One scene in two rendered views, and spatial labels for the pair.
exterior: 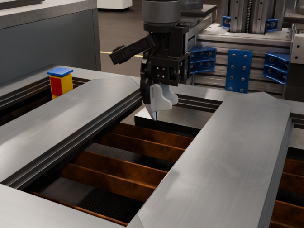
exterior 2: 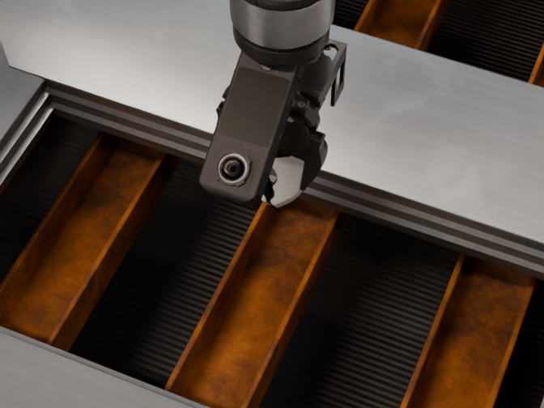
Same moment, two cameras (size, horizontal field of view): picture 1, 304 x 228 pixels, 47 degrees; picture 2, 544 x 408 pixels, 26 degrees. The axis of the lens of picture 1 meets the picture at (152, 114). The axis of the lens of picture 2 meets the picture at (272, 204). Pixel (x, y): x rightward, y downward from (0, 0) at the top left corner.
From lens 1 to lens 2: 106 cm
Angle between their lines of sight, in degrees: 72
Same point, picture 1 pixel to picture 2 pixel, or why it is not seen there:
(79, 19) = not seen: outside the picture
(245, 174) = (415, 85)
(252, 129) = (223, 45)
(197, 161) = (376, 155)
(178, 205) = (529, 191)
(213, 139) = not seen: hidden behind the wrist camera
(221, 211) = (533, 133)
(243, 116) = (149, 51)
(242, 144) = not seen: hidden behind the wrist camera
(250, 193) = (476, 87)
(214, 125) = (201, 112)
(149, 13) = (326, 16)
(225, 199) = (499, 123)
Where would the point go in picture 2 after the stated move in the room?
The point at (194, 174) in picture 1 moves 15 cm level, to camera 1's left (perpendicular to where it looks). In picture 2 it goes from (428, 163) to (449, 300)
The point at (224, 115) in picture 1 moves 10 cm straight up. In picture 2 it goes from (139, 87) to (129, 13)
